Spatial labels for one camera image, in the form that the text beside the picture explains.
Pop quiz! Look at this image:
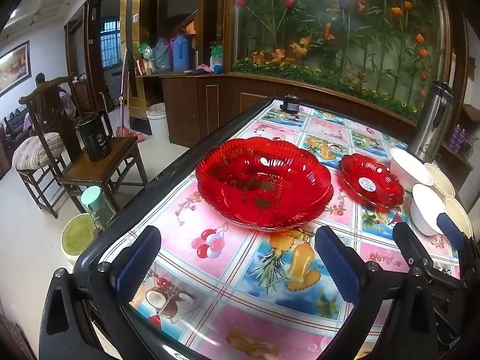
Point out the barred window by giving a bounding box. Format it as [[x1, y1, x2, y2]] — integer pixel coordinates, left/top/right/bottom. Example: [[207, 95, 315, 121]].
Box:
[[99, 15, 121, 68]]

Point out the stainless steel thermos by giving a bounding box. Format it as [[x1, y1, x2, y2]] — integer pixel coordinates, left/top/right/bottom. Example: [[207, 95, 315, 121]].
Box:
[[407, 80, 455, 164]]

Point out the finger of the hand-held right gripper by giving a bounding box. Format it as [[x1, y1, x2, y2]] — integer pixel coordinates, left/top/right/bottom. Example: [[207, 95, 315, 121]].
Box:
[[437, 212, 476, 261], [393, 223, 467, 284]]

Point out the framed wall painting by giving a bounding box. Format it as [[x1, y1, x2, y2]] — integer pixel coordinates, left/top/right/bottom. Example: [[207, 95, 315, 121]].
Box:
[[0, 40, 31, 96]]

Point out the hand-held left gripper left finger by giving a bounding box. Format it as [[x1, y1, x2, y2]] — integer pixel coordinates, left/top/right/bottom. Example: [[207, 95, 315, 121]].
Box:
[[39, 226, 163, 360]]

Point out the dark wooden cabinet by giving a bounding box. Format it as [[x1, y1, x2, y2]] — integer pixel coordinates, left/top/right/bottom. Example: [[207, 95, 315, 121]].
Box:
[[135, 69, 421, 147]]

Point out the mint green plastic cup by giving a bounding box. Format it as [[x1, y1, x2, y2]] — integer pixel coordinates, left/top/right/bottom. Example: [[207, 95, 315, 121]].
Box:
[[80, 185, 113, 229]]

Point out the white bucket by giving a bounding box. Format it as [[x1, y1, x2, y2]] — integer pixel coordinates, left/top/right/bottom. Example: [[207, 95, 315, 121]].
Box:
[[146, 102, 170, 143]]

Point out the green and white bag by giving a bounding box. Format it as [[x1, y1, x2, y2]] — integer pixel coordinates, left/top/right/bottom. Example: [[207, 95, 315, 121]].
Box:
[[209, 45, 224, 74]]

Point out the cream bowl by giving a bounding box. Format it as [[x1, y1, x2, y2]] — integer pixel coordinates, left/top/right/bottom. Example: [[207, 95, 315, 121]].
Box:
[[443, 196, 474, 239], [424, 162, 456, 198]]

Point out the dark sofa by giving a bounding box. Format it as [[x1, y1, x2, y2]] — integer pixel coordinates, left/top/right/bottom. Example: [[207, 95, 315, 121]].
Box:
[[0, 109, 29, 147]]

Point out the fruit print tablecloth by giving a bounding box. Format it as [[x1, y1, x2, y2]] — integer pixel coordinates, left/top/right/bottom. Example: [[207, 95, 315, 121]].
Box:
[[124, 99, 462, 360]]

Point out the small black device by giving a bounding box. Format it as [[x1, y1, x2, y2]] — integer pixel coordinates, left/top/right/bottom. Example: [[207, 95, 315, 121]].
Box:
[[280, 95, 302, 114]]

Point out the pale green bucket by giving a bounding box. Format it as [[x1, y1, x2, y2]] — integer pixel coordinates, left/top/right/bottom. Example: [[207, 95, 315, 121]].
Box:
[[61, 213, 100, 267]]

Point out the small red glass plate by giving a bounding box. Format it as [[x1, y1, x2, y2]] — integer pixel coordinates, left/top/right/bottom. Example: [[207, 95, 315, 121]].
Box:
[[337, 153, 406, 209]]

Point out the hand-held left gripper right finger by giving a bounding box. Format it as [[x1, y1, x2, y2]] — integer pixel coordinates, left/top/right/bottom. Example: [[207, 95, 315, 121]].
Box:
[[316, 226, 439, 360]]

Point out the pink broom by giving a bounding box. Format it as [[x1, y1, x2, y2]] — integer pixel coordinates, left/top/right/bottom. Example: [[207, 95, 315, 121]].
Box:
[[114, 125, 149, 143]]

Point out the black kettle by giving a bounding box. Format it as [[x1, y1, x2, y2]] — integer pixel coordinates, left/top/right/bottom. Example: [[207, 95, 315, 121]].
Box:
[[76, 110, 113, 162]]

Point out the white bowl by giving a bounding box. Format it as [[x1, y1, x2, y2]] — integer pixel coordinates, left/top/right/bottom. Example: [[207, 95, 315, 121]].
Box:
[[410, 184, 447, 237], [389, 147, 434, 193]]

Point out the dark wooden chair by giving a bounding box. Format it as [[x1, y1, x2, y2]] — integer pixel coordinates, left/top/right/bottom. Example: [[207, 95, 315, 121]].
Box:
[[13, 73, 81, 220], [56, 135, 149, 214]]

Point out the patterned seat cushion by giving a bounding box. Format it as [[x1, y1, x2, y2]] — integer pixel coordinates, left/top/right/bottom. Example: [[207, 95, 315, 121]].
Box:
[[12, 132, 65, 169]]

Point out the large red glass plate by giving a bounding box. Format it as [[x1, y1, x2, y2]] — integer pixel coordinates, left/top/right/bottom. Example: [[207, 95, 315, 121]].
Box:
[[195, 138, 334, 231]]

